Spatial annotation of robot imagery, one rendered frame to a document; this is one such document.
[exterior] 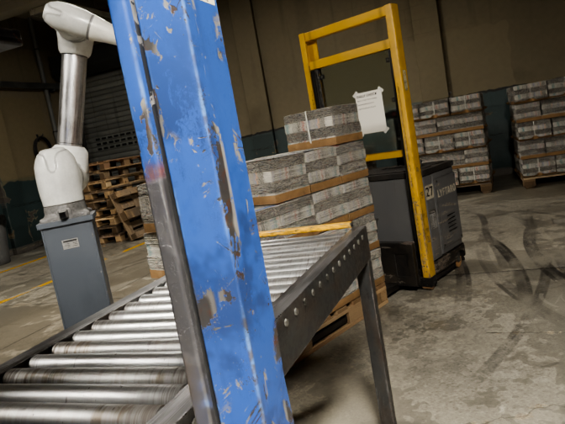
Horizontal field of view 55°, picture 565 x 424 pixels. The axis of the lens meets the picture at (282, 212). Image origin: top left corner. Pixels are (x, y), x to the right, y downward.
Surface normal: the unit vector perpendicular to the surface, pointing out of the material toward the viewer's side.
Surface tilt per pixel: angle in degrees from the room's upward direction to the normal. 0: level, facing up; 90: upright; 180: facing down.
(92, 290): 90
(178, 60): 90
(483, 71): 90
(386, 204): 90
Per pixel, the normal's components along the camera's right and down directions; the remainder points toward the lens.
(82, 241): 0.28, 0.08
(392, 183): -0.65, 0.22
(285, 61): -0.34, 0.18
